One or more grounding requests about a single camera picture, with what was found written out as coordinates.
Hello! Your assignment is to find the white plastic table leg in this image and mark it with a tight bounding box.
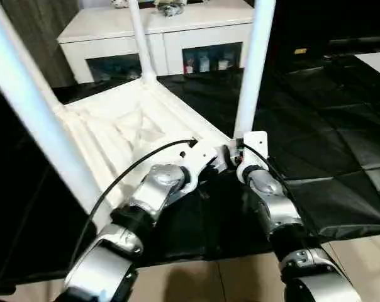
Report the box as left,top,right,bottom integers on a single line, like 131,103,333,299
233,0,277,139
126,0,161,87
0,0,104,232

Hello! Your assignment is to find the white plastic table top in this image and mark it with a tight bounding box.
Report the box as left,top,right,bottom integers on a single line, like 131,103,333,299
53,78,241,230

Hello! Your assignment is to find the black mat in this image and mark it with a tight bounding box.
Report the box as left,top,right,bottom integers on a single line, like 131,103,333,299
0,55,380,284

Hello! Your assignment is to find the glass bowl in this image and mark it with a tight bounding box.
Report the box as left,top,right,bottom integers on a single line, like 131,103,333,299
157,1,184,16

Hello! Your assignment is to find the dark low shelf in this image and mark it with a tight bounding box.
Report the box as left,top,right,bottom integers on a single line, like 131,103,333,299
327,36,380,56

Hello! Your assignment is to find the white flat board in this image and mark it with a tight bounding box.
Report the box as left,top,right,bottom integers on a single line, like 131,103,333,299
353,52,380,81

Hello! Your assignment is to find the white cabinet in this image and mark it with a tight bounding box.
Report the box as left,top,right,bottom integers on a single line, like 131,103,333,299
57,0,257,84

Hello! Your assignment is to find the grey curtain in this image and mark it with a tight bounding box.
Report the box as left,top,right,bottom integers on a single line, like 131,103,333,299
1,0,81,87

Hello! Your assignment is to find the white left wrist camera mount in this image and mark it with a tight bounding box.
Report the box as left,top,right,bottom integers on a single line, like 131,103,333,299
177,140,219,193

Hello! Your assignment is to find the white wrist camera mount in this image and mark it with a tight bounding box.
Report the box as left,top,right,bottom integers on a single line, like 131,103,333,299
177,140,219,193
235,130,269,180

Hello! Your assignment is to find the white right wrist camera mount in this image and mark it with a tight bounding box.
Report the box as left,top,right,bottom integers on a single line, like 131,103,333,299
235,130,269,180

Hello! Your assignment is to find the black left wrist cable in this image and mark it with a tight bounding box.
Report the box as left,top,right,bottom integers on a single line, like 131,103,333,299
65,138,199,284

